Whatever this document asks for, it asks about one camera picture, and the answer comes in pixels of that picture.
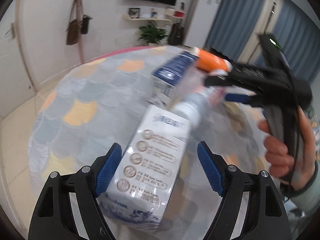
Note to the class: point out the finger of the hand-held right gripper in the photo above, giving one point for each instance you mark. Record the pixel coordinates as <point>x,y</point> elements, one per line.
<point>240,98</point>
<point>220,80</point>

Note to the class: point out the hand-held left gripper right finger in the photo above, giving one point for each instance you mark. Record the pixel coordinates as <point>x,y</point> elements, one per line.
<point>210,170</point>

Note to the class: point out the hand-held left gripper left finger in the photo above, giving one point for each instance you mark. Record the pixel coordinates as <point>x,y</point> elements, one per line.
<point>108,170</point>

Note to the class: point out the orange paper cup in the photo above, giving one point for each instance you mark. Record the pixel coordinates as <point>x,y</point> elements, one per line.
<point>212,61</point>

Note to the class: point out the clear bottle orange cap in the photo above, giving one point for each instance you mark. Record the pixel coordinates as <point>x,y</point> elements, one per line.
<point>190,105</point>

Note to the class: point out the blue and white milk carton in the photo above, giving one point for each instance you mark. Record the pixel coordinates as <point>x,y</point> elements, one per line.
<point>150,160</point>
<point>165,80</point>

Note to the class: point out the person's right hand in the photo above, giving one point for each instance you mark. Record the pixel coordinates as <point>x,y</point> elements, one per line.
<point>277,152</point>

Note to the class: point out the person's patterned clothing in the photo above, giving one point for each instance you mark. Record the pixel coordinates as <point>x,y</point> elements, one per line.
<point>315,122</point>

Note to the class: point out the blue curtain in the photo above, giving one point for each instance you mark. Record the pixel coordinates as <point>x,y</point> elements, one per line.
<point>232,17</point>
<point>300,30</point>

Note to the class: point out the black acoustic guitar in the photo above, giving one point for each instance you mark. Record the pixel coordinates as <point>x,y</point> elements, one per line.
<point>176,36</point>

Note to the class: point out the white refrigerator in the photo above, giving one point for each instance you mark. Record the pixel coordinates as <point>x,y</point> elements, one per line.
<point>200,17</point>

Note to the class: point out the white and red box shelf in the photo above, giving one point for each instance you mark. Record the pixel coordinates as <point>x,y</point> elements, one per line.
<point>178,13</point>

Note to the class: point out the green potted plant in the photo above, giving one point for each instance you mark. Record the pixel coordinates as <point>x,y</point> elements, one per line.
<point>152,33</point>

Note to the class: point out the small shelf ornaments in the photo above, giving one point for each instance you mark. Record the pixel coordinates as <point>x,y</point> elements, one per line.
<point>154,12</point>

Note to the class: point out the pink coat rack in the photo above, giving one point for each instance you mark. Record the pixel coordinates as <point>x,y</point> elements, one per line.
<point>80,45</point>

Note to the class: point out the white door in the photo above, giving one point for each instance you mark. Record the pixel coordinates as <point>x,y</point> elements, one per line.
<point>15,67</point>

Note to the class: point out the brown tote bag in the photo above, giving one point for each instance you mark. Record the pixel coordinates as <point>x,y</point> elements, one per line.
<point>72,35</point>

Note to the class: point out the low white wall shelf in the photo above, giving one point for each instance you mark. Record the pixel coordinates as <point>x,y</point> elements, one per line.
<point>145,19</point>

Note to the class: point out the butterfly picture frame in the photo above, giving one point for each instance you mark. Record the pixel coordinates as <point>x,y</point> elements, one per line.
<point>134,13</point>

